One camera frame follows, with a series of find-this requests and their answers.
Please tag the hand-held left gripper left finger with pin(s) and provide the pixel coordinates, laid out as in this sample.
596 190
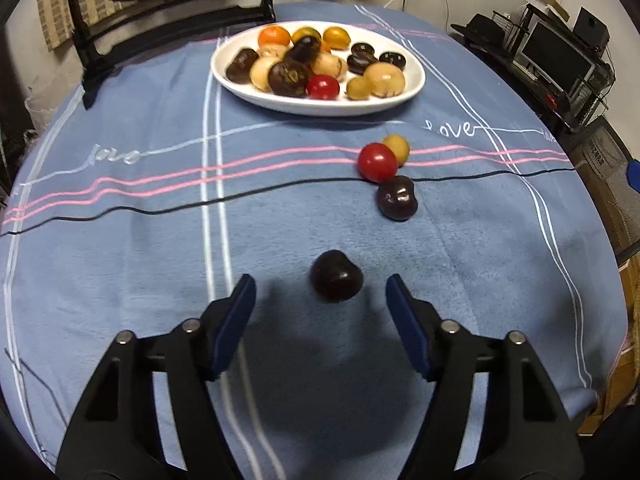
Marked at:
232 325

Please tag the blue striped tablecloth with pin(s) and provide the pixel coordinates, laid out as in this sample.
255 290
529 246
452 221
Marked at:
150 260

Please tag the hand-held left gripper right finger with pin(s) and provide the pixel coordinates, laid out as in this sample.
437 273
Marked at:
407 325

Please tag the beige fruit with brown stem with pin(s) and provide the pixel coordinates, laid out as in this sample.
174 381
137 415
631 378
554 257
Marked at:
272 51

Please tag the smooth beige round fruit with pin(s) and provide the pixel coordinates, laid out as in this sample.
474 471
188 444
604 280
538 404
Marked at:
263 72

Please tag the yellow-orange kumquat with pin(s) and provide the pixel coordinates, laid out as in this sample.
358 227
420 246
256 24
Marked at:
335 37

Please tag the small dark glossy fruit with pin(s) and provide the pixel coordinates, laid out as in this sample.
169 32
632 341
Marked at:
303 50
392 60

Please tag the white plate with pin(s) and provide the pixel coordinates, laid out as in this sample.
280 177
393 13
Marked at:
300 105

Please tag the beige fruit with brown marks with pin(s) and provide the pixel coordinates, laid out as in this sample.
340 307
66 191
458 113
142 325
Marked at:
329 65

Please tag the yellow-green longan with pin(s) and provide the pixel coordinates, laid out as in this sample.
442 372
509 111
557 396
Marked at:
398 145
358 88

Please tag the large tan round fruit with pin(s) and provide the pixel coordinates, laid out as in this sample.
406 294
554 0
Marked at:
384 80

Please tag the black desk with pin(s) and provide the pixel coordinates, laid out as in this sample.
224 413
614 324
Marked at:
575 95

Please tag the red cherry tomato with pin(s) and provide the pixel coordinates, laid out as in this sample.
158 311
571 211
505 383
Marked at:
322 87
377 161

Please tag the black speaker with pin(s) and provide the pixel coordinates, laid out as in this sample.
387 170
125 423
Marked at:
590 32

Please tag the dark purple plum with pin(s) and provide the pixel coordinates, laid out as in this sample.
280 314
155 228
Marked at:
336 276
397 198

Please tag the green-tinged yellow citrus fruit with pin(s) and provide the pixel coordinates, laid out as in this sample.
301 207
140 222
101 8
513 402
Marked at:
306 34

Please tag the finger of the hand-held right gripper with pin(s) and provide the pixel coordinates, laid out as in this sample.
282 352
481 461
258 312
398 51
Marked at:
634 180

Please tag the dark brown mangosteen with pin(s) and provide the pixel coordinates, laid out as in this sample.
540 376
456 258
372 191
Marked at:
362 49
361 63
290 78

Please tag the black hat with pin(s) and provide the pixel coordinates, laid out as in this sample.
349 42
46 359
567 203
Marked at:
480 27

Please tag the black computer monitor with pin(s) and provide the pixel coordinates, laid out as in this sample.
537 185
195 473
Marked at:
555 55

